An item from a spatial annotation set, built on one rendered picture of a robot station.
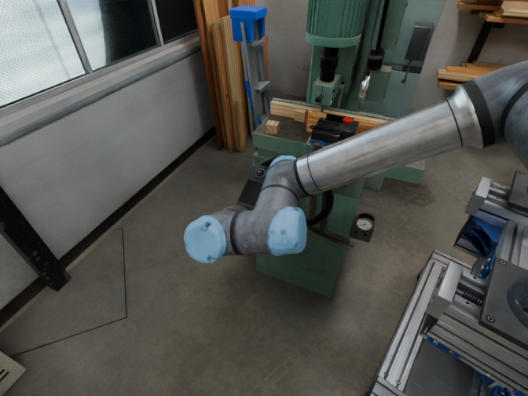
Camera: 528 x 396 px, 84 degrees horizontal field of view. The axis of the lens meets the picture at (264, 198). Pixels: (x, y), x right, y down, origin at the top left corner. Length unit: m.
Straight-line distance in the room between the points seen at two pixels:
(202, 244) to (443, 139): 0.39
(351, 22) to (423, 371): 1.26
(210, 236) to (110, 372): 1.26
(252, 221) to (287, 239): 0.06
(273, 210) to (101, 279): 1.58
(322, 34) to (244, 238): 0.73
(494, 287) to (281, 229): 0.62
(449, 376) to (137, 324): 1.38
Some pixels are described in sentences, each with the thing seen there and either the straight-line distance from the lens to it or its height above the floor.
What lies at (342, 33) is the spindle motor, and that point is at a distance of 1.02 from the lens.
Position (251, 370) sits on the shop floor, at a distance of 1.52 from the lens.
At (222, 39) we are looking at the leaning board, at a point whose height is 0.91.
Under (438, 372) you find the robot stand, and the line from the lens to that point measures 1.46.
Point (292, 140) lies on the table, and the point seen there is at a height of 0.90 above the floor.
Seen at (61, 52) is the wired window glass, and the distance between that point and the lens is 1.89.
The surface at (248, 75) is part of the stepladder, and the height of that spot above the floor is 0.84.
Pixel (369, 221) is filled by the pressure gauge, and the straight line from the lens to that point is 1.13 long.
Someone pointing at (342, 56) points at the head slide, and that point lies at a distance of 1.20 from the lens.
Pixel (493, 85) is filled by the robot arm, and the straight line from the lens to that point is 0.49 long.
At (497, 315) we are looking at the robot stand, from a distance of 0.87.
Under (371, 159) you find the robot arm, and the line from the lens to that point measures 0.49.
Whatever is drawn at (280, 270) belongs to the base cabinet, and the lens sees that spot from 1.65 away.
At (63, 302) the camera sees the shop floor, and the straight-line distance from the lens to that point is 1.97.
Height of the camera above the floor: 1.45
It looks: 42 degrees down
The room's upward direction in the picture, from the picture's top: straight up
